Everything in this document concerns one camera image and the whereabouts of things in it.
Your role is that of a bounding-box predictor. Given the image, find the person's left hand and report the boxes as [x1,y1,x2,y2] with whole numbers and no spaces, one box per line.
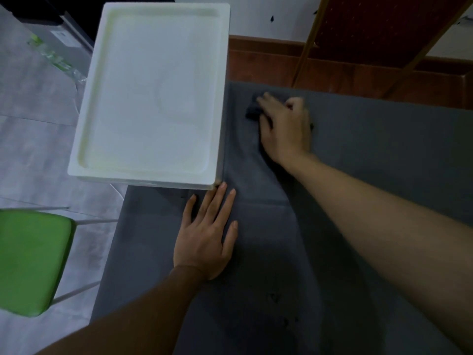
[172,182,239,282]

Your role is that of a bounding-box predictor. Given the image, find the person's right hand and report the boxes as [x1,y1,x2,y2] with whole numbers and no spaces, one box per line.
[257,92,315,171]

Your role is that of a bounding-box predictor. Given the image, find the blue cloth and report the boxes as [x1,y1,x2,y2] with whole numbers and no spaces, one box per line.
[245,93,315,133]

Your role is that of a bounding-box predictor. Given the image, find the white bin lid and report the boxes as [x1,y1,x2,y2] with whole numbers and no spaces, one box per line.
[68,1,232,191]

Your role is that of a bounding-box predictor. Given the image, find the person's right forearm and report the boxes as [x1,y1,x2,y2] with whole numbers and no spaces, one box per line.
[292,153,473,344]

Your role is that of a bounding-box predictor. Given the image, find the person's left forearm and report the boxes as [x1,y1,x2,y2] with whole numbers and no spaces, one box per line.
[35,266,206,355]

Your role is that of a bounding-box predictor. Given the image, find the green chair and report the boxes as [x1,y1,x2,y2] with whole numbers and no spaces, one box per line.
[0,207,120,318]

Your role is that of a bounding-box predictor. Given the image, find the green capped clear bottle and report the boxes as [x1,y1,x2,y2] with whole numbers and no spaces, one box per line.
[28,33,88,84]

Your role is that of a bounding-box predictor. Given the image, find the silver black water dispenser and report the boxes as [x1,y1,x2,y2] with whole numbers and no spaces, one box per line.
[14,9,96,77]

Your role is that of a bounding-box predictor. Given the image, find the red chair gold frame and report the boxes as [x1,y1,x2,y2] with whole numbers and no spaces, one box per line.
[290,0,473,101]

